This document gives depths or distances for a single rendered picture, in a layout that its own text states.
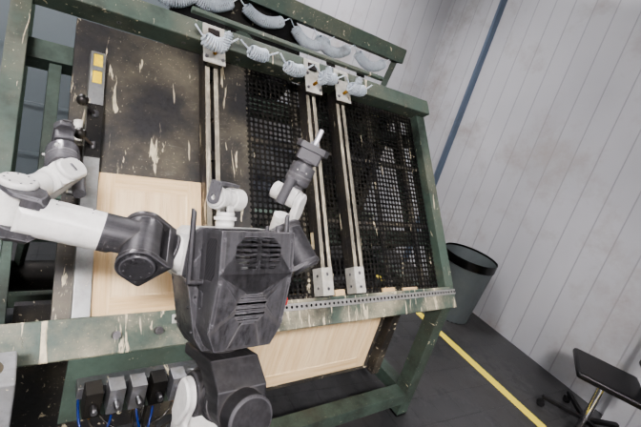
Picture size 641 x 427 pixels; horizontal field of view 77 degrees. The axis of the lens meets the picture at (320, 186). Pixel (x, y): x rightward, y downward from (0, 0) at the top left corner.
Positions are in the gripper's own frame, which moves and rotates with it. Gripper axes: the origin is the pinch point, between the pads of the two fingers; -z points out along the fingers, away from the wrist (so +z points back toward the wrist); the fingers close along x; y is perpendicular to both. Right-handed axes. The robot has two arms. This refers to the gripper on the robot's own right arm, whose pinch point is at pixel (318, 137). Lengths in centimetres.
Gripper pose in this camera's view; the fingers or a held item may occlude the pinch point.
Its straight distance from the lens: 143.6
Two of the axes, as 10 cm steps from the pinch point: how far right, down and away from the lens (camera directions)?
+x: -8.9, -4.4, -1.1
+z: -4.5, 8.9, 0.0
